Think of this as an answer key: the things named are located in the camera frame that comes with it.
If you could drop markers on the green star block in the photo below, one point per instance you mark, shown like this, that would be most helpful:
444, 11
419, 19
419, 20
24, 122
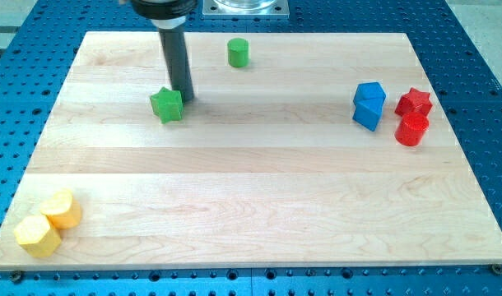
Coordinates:
167, 105

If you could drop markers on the board stop screw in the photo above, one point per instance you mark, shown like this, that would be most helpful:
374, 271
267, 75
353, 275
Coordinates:
496, 269
16, 276

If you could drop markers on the red cylinder block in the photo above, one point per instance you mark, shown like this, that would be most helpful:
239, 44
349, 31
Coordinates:
411, 129

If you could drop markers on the left board stop screw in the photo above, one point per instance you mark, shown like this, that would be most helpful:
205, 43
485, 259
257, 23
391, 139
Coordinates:
16, 276

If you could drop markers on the blue pentagon block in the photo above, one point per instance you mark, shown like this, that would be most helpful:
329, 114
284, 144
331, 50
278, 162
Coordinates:
369, 90

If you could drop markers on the yellow hexagon block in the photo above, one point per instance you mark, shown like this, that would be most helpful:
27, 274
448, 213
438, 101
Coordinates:
37, 236

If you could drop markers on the blue cube block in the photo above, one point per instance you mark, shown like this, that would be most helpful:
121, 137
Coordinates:
368, 112

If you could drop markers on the yellow heart block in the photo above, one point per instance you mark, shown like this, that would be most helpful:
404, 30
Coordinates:
62, 209

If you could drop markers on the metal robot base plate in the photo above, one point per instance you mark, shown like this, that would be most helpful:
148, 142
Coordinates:
245, 9

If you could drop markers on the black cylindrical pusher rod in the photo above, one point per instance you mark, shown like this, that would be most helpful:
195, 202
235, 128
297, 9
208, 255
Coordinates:
176, 59

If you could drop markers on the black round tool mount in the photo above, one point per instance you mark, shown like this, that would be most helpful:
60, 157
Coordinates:
164, 14

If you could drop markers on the right board stop screw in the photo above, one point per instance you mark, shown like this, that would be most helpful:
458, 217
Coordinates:
496, 269

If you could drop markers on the wooden board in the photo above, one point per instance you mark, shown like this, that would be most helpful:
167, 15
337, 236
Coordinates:
267, 168

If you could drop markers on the green cylinder block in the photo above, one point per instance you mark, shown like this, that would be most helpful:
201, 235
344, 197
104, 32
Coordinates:
238, 52

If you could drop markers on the red star block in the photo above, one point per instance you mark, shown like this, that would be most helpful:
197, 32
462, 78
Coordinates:
414, 101

